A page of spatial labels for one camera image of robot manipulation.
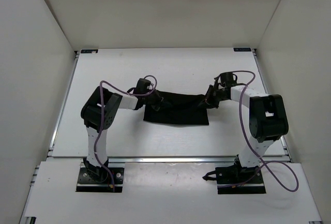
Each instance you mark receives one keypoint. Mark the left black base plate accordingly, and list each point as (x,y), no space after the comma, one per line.
(88,183)

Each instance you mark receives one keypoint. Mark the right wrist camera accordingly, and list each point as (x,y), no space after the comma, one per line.
(228,79)

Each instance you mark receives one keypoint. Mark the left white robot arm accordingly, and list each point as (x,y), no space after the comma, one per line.
(98,115)

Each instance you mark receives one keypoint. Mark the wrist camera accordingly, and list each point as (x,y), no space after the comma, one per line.
(228,79)
(142,87)

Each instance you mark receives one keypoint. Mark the aluminium rail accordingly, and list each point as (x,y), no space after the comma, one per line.
(173,159)

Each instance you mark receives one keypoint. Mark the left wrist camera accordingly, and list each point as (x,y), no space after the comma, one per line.
(142,87)

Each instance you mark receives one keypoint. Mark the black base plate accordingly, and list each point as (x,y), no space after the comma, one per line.
(88,183)
(237,180)

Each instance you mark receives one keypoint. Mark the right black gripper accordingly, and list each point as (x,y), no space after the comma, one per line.
(208,103)

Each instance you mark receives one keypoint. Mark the right blue label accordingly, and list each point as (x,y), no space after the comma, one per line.
(242,49)

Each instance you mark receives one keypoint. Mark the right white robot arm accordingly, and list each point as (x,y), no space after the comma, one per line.
(267,118)

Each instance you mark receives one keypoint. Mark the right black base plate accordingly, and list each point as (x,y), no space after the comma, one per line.
(237,180)

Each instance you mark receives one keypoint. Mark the blue label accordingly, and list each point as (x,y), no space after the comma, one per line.
(242,49)
(89,51)

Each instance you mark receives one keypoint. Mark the black skirt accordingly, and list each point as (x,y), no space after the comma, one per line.
(179,109)

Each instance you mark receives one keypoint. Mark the left blue label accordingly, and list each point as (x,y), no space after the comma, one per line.
(89,51)

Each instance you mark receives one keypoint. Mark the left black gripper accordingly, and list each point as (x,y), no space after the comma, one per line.
(159,102)

